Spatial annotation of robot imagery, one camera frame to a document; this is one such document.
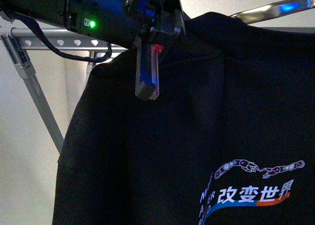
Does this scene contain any silver metal clothes hanger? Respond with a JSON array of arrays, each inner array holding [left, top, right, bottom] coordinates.
[[230, 0, 315, 24]]

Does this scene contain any grey metal drying rack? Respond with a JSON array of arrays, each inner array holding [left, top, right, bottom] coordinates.
[[0, 27, 128, 154]]

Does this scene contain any black printed t-shirt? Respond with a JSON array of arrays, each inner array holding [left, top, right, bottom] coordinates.
[[52, 12, 315, 225]]

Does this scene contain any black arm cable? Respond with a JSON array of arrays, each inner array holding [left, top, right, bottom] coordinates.
[[0, 5, 113, 64]]

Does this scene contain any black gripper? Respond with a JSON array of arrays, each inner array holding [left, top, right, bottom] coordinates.
[[126, 0, 185, 101]]

